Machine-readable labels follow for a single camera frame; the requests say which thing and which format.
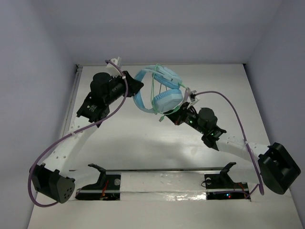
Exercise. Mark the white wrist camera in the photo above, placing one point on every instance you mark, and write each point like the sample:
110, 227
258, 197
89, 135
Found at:
193, 99
113, 67

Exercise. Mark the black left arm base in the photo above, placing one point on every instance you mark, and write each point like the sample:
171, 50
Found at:
106, 188

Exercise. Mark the aluminium rail left side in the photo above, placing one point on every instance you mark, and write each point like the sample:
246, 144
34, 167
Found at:
69, 107

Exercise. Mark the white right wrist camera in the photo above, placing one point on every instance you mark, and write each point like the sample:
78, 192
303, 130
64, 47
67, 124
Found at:
193, 99

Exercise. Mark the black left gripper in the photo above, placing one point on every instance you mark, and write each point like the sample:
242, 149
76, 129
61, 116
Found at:
127, 81

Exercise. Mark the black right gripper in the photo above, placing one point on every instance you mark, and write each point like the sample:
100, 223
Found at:
177, 117

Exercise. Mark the white front platform board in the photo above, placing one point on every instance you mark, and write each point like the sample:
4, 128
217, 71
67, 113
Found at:
260, 212

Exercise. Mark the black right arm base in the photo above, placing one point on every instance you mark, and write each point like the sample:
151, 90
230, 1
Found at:
219, 186

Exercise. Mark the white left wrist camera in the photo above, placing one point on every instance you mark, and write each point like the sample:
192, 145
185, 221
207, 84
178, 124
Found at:
113, 67

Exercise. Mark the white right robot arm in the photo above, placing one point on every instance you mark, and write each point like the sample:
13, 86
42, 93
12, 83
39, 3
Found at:
272, 166

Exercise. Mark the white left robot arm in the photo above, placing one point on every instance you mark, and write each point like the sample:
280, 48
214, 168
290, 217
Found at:
49, 173

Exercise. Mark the light blue headphones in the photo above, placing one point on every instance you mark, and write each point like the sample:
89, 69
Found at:
163, 101

